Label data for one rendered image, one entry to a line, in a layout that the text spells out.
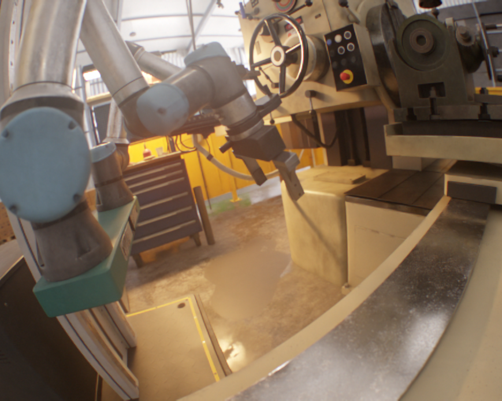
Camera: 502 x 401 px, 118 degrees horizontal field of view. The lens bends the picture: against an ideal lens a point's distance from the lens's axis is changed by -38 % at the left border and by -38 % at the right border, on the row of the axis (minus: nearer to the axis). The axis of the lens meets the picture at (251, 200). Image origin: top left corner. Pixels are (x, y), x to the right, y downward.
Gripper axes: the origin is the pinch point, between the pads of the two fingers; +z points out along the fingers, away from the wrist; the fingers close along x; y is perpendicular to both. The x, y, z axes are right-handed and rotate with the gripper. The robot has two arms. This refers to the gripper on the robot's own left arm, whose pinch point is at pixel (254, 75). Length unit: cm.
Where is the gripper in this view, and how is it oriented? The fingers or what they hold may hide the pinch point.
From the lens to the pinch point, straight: 118.2
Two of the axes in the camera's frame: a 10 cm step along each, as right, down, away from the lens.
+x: -4.7, 0.6, 8.8
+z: 8.3, -3.0, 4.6
